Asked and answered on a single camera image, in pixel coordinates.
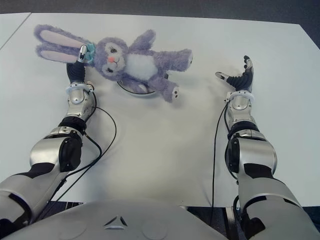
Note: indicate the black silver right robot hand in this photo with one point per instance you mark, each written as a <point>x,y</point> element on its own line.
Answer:
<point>241,78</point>

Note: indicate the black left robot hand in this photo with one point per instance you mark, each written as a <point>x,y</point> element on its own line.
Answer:
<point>76,72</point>

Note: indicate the purple plush bunny doll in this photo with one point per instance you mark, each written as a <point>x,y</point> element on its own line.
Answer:
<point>130,62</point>

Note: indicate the white plate with black rim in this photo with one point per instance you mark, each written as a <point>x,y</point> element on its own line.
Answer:
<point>136,93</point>

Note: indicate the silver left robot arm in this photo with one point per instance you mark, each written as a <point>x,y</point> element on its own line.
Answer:
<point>55,150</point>

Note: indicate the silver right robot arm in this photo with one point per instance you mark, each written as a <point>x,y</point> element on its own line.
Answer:
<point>252,155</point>

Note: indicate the grey table leg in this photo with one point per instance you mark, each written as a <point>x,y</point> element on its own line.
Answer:
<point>230,222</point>

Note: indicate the grey robot torso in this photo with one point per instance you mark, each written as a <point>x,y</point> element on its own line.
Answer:
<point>125,225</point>

